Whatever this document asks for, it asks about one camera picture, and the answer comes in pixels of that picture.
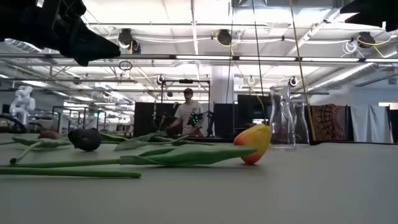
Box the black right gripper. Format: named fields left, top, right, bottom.
left=340, top=0, right=398, bottom=32

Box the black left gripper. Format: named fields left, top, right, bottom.
left=35, top=0, right=122, bottom=67

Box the dark red artificial tulip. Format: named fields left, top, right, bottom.
left=8, top=129, right=73, bottom=165

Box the yellow orange artificial tulip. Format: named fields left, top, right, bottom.
left=0, top=123, right=273, bottom=170

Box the clear glass vase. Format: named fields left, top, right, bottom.
left=269, top=84, right=297, bottom=151
left=292, top=98, right=311, bottom=147

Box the black partition panel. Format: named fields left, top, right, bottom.
left=213, top=102, right=239, bottom=138
left=133, top=101, right=181, bottom=137

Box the ceiling light bar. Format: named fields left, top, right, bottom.
left=0, top=53, right=398, bottom=63

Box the person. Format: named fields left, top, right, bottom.
left=167, top=88, right=206, bottom=138

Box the black curved tube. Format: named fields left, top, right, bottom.
left=0, top=113, right=28, bottom=134

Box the white hanging sheet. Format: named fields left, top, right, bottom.
left=350, top=104, right=393, bottom=143

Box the black monitor screen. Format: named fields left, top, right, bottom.
left=238, top=94, right=271, bottom=131

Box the black metal shelf frame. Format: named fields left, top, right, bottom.
left=51, top=105, right=108, bottom=134

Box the yellow hanging cable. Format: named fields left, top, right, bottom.
left=289, top=0, right=317, bottom=141

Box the black metal camera frame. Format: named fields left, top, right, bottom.
left=160, top=78, right=211, bottom=138

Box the patterned wall tapestry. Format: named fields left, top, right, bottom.
left=310, top=103, right=349, bottom=141

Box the thin black hanging cable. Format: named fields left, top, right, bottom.
left=225, top=0, right=234, bottom=103

